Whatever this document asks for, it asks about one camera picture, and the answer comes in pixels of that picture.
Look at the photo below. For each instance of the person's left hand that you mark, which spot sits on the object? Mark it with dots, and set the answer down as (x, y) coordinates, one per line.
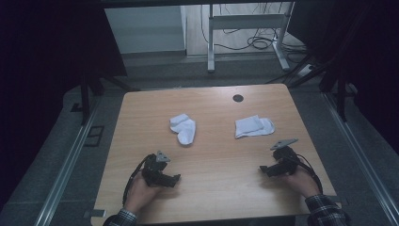
(141, 194)

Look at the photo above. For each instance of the aluminium floor rail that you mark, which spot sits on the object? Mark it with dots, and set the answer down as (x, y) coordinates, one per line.
(67, 166)
(360, 150)

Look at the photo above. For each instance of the white sock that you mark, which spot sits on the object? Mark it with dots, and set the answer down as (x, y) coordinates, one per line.
(252, 126)
(184, 128)

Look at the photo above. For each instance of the dark round table grommet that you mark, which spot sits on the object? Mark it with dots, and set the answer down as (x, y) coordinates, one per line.
(238, 98)

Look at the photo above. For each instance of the white metal desk frame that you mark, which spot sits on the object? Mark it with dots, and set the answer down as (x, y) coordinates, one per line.
(247, 22)

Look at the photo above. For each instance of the person's right hand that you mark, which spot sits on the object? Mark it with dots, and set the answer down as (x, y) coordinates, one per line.
(302, 182)

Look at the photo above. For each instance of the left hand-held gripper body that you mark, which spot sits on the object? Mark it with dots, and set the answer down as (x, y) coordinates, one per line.
(153, 171)

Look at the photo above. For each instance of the black metal stand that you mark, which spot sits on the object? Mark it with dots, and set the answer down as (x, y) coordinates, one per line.
(340, 94)
(85, 94)

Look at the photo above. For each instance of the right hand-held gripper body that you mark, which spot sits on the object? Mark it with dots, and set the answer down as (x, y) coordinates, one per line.
(286, 158)

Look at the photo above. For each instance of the black floor socket frame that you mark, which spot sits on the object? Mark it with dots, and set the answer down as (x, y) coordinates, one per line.
(94, 136)

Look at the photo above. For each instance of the white power strip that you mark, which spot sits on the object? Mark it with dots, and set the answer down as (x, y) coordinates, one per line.
(305, 70)

